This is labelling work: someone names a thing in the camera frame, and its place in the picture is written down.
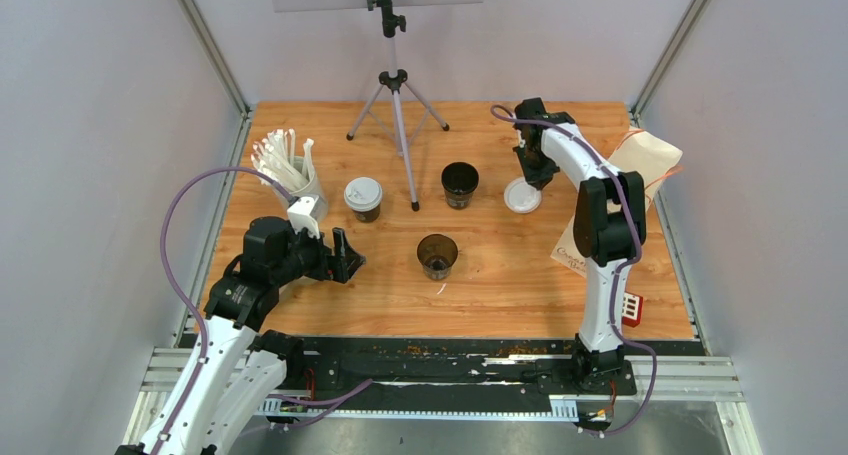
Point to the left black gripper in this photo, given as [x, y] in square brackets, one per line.
[326, 261]

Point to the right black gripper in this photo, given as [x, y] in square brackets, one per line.
[537, 178]

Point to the black coffee cup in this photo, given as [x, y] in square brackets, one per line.
[368, 216]
[437, 254]

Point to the white plastic cup lid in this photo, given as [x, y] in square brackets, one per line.
[363, 194]

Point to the black paper cup stack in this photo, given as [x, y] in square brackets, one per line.
[459, 181]

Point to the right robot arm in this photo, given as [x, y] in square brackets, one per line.
[609, 229]

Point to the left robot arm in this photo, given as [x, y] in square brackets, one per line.
[234, 364]

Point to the kraft paper takeout bag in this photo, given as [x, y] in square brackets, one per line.
[639, 150]

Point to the white straw holder cup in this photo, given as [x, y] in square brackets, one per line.
[308, 190]

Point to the bundle of wrapped straws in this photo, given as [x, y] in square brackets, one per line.
[280, 156]

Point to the silver tripod stand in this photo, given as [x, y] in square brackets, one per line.
[394, 80]

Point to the red grid block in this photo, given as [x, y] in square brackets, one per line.
[632, 309]

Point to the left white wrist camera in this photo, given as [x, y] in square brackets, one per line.
[305, 215]

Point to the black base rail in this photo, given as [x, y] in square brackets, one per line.
[450, 375]

